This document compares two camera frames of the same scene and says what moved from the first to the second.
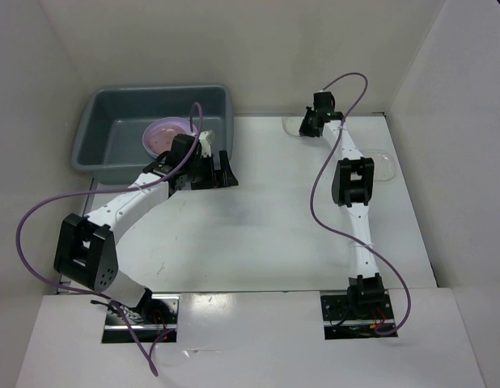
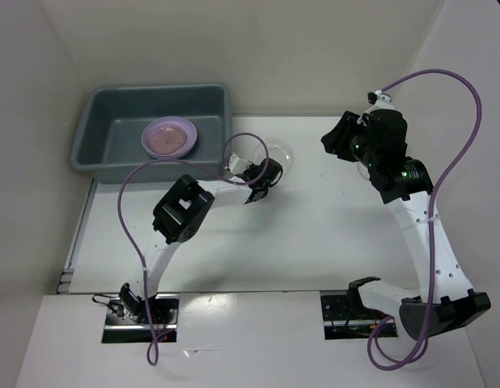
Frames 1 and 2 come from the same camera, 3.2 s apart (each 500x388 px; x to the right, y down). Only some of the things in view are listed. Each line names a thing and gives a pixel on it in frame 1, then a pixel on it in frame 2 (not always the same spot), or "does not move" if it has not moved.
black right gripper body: x=307 y=127 -> x=362 y=151
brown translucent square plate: x=161 y=137 does not move
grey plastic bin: x=109 y=145 does not move
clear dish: x=291 y=124 -> x=279 y=153
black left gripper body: x=201 y=173 -> x=247 y=170
